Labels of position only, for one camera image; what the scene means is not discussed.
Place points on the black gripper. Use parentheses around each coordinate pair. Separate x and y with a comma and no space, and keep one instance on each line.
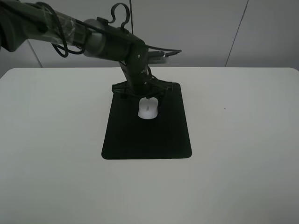
(140,82)

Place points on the white computer mouse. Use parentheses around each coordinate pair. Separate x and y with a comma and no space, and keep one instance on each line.
(148,108)

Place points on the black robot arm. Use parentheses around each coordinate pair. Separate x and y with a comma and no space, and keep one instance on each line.
(93,38)

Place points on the black mouse pad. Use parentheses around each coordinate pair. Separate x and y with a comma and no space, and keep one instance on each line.
(130,137)

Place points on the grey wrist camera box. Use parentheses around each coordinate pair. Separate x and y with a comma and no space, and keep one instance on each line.
(157,57)

